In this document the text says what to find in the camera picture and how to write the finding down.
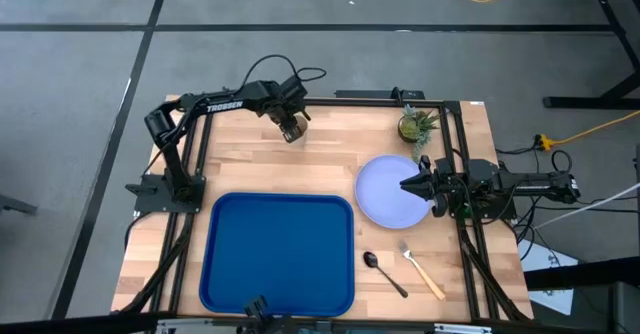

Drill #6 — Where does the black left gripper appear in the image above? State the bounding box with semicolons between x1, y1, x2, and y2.
267;96;312;144

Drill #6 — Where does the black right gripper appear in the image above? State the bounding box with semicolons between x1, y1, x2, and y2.
399;154;471;219

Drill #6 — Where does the brown cup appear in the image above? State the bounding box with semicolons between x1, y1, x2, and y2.
292;115;310;139

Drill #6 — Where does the lavender round plate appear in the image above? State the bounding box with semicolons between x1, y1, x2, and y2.
354;154;434;230

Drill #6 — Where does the fork with wooden handle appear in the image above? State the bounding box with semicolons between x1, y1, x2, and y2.
398;240;447;302

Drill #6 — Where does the black spoon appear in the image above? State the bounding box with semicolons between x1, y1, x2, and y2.
362;251;409;299

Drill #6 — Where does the blue plastic tray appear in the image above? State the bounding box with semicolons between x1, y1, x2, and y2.
198;192;356;319

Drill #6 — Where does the potted succulent plant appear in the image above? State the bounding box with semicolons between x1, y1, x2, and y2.
397;103;442;164

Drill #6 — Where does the white paper sheet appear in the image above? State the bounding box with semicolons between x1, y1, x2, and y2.
518;238;580;316

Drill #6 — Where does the black beam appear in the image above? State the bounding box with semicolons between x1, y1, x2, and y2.
523;256;640;292

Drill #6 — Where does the black stand foot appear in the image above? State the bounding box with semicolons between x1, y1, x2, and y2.
0;193;39;217

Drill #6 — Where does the black aluminium table frame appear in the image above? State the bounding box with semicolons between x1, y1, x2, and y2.
112;96;536;325

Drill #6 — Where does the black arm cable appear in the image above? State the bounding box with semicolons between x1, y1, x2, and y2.
238;53;328;98

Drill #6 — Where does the black cable bundle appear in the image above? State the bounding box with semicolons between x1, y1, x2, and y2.
458;221;532;323
118;212;195;316

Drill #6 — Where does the black stand frame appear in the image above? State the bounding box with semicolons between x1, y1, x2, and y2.
499;0;640;111

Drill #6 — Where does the white cable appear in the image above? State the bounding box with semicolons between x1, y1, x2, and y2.
532;182;640;231

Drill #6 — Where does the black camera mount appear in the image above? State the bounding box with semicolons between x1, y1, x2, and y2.
242;295;301;334

